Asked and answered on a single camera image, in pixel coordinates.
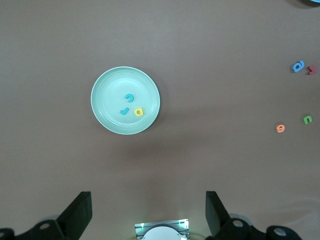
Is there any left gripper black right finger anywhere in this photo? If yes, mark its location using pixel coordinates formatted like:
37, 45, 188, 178
204, 190, 305, 240

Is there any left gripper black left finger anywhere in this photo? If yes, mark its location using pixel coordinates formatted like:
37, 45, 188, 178
0, 191, 93, 240

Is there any green plate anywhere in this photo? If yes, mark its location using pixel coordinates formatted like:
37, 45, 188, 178
90, 66, 161, 136

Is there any blue letter p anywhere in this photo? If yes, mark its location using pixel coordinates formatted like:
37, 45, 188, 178
291, 59, 306, 74

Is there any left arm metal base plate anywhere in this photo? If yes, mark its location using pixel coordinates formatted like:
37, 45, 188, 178
134, 218, 190, 240

